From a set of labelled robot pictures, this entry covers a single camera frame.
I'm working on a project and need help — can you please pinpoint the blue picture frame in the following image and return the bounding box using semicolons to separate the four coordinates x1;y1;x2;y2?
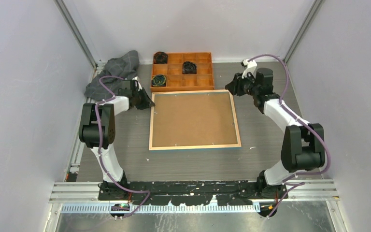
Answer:
149;89;242;151

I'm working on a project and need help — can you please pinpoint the green black tape roll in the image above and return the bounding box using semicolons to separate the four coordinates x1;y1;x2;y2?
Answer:
151;74;167;87

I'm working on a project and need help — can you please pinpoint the purple cable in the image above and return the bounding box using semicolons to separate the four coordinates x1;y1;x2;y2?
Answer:
94;75;152;219
243;54;332;219

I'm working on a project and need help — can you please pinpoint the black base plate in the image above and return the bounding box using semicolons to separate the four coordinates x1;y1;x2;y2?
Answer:
98;180;286;206

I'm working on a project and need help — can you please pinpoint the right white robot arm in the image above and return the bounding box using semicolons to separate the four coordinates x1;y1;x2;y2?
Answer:
225;68;330;199

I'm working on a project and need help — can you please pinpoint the black tape roll top left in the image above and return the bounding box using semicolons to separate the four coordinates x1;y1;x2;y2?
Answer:
153;51;169;64

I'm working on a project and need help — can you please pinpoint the aluminium rail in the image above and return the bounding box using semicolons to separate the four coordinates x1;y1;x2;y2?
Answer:
64;62;105;182
49;179;340;214

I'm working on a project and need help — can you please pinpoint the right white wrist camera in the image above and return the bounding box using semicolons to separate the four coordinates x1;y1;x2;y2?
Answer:
241;58;257;78

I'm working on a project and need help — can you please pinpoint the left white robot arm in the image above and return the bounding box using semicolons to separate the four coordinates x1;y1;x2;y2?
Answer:
78;75;155;200

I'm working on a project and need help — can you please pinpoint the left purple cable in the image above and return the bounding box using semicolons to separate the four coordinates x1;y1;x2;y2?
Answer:
94;75;152;219

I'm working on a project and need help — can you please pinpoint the grey checked cloth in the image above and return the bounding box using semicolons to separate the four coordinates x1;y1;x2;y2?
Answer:
84;50;140;101

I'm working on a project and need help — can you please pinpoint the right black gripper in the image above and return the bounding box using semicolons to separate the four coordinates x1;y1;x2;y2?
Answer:
227;70;260;97

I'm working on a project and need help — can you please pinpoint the black tape roll centre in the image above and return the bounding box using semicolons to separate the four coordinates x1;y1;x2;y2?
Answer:
182;61;197;74

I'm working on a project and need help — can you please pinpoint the orange compartment tray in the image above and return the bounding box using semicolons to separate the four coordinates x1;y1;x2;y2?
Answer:
150;51;214;92

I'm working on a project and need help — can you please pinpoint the aluminium left rail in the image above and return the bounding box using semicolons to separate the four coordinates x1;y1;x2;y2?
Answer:
64;62;105;182

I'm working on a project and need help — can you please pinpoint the aluminium front rail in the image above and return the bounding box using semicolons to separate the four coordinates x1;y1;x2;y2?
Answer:
49;179;340;214

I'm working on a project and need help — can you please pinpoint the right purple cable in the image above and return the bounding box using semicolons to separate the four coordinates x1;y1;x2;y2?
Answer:
243;54;332;219

